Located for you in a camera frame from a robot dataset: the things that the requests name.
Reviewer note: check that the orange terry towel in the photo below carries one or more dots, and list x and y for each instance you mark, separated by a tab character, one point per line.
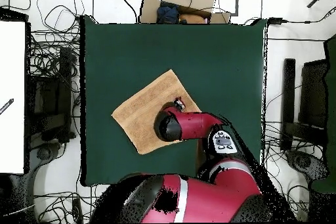
141	113

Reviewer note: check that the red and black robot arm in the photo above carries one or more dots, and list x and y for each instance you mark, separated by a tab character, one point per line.
199	126

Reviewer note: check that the dark green table cloth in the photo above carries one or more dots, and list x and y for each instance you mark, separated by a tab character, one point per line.
118	50

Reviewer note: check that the orange garment in box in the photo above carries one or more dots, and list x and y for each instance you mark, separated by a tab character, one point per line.
193	19

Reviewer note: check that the dark blue garment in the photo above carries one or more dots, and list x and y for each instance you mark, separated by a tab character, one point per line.
168	13

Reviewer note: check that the black metal stand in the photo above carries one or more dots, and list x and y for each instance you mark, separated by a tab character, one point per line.
64	76

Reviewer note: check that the black power adapter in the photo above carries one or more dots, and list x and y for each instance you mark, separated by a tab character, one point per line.
275	21

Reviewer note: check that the grey chair base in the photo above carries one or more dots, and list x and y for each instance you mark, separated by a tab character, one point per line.
304	162
44	153

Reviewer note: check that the black slim power strip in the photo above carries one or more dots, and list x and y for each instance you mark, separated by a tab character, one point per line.
77	210

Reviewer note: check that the green cloth on side table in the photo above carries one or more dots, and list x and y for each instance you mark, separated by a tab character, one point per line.
331	103

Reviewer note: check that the white panel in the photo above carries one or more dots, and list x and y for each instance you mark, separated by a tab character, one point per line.
11	90

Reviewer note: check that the black marker pen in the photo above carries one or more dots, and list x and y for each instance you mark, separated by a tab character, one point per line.
6	106

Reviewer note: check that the black metal frame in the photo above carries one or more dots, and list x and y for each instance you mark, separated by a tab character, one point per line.
288	90

